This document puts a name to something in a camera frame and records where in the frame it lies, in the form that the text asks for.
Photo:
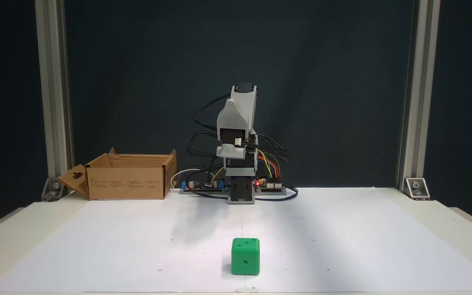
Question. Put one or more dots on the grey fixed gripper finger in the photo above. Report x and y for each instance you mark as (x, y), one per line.
(232, 116)

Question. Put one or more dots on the green dice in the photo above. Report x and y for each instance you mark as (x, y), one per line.
(245, 258)

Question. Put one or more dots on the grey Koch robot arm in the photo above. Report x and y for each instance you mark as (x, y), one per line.
(244, 110)

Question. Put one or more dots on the circuit board with blue parts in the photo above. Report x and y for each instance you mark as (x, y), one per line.
(203, 187)

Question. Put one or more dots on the brown cardboard box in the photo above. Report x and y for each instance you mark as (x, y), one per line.
(127, 182)

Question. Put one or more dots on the white paper sheet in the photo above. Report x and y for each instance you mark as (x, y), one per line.
(342, 246)

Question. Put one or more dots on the aluminium frame post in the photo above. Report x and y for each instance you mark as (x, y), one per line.
(418, 82)
(53, 82)

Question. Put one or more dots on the metal corner bracket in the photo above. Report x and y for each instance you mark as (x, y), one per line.
(417, 188)
(53, 189)

